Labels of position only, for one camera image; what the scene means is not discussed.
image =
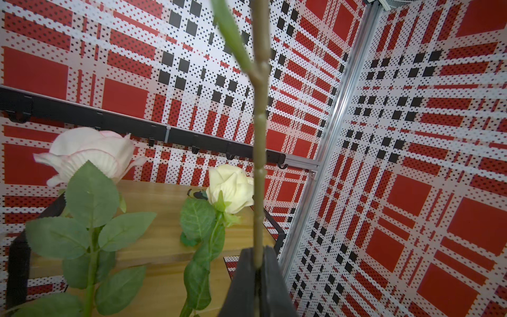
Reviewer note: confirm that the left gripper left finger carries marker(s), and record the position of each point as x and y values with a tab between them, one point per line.
241	296

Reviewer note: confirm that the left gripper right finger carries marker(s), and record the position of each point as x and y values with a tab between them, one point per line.
274	296

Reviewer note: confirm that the white rose flower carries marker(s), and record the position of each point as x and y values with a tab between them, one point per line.
203	221

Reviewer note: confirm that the red gerbera flower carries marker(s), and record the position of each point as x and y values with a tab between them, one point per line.
258	70

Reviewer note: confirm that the wooden two-tier shelf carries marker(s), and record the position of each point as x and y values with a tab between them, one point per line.
163	292

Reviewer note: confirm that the black hook rail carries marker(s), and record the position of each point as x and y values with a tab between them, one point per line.
21	106

